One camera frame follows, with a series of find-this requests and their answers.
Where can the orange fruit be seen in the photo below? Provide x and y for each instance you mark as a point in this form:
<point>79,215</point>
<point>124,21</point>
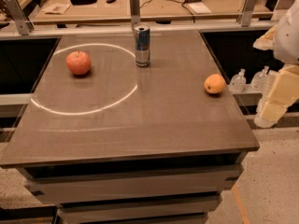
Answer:
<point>214,84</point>

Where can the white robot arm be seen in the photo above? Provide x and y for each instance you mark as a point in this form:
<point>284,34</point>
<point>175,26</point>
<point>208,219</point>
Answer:
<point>286,40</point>

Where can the metal bracket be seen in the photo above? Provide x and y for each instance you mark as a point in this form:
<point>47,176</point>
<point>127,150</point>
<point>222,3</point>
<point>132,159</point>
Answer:
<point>23,24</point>
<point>246,14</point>
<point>134,12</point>

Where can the white paper sheet right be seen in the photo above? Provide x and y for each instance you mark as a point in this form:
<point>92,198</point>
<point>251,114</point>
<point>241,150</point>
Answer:
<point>199,8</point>

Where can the left metal bracket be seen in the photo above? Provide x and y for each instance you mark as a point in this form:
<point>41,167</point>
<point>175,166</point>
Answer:
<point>23,24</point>

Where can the paper sheet on desk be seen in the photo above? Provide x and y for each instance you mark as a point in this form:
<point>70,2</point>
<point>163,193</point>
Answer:
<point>57,8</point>

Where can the right metal bracket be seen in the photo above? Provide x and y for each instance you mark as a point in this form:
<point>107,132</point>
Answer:
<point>246,14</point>

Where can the grey drawer cabinet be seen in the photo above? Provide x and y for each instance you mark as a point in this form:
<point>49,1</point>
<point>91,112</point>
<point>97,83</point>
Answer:
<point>153,191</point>

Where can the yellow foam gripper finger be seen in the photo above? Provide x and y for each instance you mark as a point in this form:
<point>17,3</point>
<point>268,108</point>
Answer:
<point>266,41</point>
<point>281,90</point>

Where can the middle metal bracket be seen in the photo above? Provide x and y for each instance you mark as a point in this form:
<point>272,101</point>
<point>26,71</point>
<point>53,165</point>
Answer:
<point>134,12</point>

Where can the blue silver energy drink can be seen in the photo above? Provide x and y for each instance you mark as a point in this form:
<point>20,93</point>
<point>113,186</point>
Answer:
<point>142,45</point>

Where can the black cloth bundle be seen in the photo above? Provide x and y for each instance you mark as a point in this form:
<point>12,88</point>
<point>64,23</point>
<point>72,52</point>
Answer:
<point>82,2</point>

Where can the clear plastic bottle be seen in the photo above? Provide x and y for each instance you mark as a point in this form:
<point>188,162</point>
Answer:
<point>259,79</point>
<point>238,82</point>

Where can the red apple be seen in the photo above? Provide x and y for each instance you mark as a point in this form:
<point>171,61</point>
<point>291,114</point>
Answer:
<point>78,62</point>

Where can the small black device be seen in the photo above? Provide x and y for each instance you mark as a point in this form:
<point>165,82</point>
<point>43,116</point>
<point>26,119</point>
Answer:
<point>110,1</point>

